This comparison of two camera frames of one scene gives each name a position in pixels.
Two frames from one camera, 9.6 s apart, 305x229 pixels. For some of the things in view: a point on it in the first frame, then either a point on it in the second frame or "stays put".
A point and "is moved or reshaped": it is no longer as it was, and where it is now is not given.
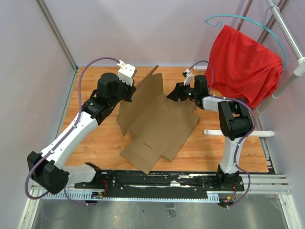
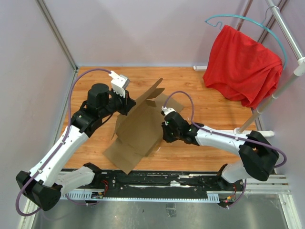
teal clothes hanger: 254,20 stays put
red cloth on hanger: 240,67 stays put
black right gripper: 178,92 → 166,136
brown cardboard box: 156,126 is moved or reshaped
